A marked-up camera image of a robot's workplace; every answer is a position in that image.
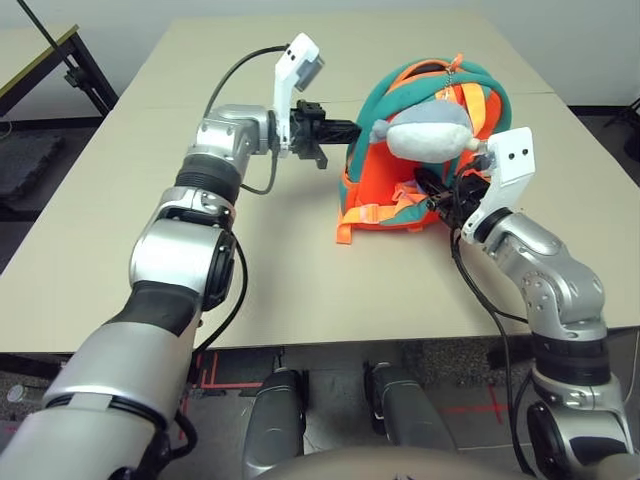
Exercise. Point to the beige robot torso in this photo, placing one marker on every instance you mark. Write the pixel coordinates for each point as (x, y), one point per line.
(385, 467)

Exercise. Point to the black foam floor mat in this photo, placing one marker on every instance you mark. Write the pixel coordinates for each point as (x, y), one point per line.
(25, 165)

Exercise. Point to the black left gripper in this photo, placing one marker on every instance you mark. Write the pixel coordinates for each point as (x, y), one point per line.
(305, 132)

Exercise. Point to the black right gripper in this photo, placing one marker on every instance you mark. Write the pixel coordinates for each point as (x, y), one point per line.
(465, 197)

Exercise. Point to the dark grey left robot leg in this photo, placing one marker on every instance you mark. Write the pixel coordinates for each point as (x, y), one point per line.
(275, 420)

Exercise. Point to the beige side table black frame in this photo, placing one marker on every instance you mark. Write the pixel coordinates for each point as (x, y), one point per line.
(25, 55)

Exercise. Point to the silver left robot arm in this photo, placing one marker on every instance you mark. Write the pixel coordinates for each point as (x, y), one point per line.
(165, 250)

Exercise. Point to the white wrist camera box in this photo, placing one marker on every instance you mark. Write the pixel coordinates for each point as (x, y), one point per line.
(300, 55)
(515, 155)

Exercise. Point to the dark grey right robot leg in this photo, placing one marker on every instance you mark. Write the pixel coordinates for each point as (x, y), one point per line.
(407, 410)

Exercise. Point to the small round floor object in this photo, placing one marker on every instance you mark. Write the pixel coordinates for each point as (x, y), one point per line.
(16, 394)

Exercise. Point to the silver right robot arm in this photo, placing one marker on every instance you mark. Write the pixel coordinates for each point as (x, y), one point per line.
(550, 260)

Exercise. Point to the dark grey robot leg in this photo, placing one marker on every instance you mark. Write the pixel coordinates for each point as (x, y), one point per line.
(407, 410)
(275, 420)

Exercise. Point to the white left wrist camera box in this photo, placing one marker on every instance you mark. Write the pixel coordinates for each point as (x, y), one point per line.
(300, 55)

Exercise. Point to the black tripod stand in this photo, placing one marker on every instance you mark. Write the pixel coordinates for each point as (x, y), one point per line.
(632, 145)

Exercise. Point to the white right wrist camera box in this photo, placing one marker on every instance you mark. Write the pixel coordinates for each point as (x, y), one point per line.
(515, 155)

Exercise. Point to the orange and teal backpack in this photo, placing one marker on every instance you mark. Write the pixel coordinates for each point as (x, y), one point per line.
(380, 175)

